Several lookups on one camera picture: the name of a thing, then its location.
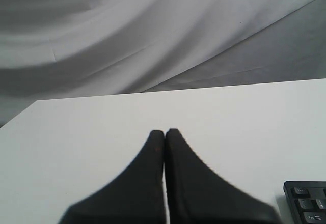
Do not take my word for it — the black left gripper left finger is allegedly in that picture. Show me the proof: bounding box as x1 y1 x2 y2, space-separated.
60 130 165 223

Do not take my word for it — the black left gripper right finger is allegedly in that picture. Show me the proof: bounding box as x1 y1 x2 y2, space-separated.
165 129 278 223

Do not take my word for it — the black acer keyboard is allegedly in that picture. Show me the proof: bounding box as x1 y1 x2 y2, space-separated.
283 181 326 224

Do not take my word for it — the white backdrop cloth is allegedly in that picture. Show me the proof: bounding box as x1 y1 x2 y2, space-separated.
1 0 325 124

